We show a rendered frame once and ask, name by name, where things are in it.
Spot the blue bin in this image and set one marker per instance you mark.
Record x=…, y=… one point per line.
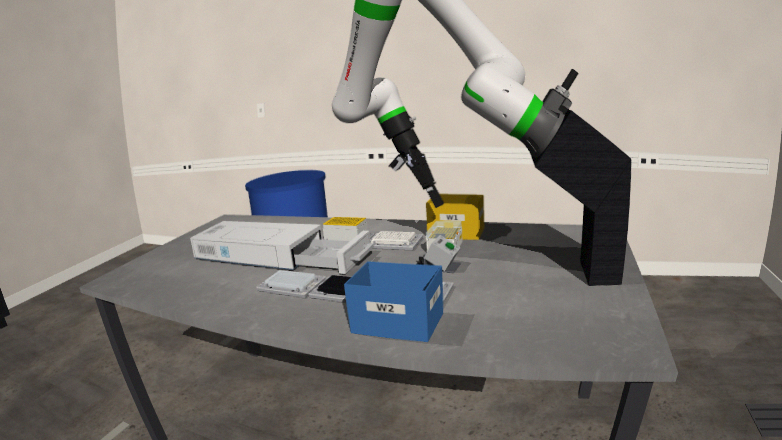
x=405, y=309

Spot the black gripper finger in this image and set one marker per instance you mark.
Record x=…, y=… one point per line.
x=428, y=171
x=418, y=173

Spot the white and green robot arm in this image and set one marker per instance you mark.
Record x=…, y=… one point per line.
x=491, y=90

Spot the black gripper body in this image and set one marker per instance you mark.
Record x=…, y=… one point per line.
x=406, y=142

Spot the yellow bin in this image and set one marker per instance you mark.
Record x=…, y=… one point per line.
x=468, y=209

